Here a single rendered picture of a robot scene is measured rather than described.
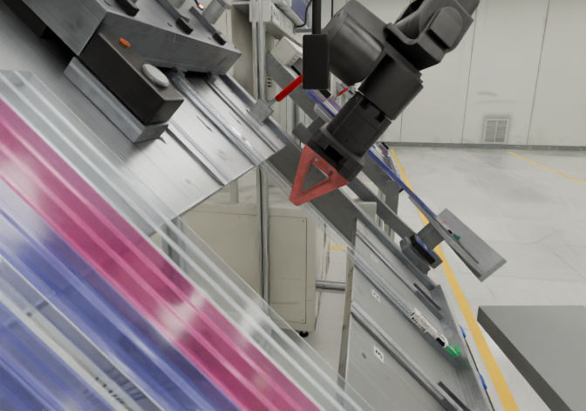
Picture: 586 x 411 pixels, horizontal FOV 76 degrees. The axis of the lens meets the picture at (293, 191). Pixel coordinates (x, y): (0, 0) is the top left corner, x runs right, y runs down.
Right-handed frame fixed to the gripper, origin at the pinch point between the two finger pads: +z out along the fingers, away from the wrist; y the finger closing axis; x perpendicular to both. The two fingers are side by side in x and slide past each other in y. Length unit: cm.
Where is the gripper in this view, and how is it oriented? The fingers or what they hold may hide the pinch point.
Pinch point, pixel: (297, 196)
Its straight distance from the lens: 48.4
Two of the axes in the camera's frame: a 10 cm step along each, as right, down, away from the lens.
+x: 7.7, 6.4, 0.3
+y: -1.8, 2.6, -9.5
